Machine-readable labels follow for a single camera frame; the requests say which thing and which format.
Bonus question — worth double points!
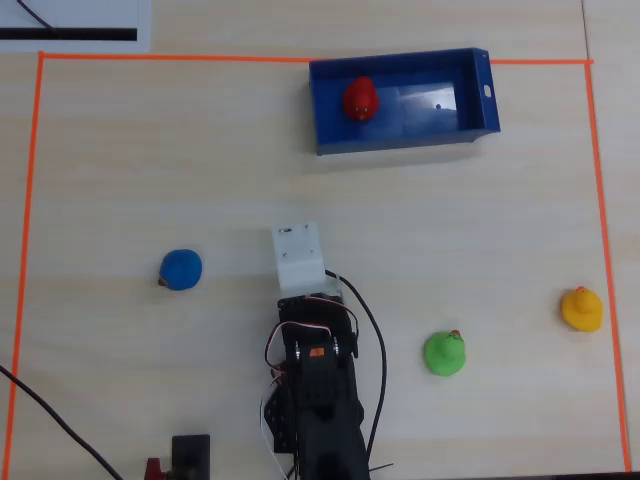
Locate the blue rubber duck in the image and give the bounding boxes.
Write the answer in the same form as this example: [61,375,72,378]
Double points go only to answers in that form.
[157,248,204,292]

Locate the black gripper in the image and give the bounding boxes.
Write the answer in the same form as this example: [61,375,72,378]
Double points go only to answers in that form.
[276,293,360,359]

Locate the yellow rubber duck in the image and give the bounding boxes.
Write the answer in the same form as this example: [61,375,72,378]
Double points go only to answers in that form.
[560,285,604,333]

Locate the thin black cable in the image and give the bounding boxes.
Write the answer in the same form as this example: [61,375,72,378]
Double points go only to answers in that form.
[16,0,60,34]

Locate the small black red device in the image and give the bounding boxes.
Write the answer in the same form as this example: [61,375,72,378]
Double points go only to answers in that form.
[170,433,212,480]

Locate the orange tape strip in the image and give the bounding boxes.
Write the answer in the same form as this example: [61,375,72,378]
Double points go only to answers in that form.
[583,60,634,474]
[38,50,595,67]
[0,51,47,480]

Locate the green rubber duck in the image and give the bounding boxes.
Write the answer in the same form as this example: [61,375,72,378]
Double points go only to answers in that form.
[423,329,469,378]

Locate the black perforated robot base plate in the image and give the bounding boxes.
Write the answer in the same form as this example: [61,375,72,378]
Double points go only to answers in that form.
[261,383,301,454]

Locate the black cable on table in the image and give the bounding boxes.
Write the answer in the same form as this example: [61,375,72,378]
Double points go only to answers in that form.
[0,364,125,480]

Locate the red rubber duck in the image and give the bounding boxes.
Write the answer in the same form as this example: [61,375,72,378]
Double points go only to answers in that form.
[342,75,380,123]

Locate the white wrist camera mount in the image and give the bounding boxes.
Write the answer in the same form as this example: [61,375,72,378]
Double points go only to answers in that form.
[270,221,345,301]

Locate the red white black servo wires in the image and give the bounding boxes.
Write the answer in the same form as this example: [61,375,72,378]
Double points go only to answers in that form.
[259,296,362,479]

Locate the white sheet with black stripe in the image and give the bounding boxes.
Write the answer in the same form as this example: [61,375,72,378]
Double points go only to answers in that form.
[0,0,153,53]

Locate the blue plastic box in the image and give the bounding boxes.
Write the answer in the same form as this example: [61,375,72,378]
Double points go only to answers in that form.
[308,47,502,157]

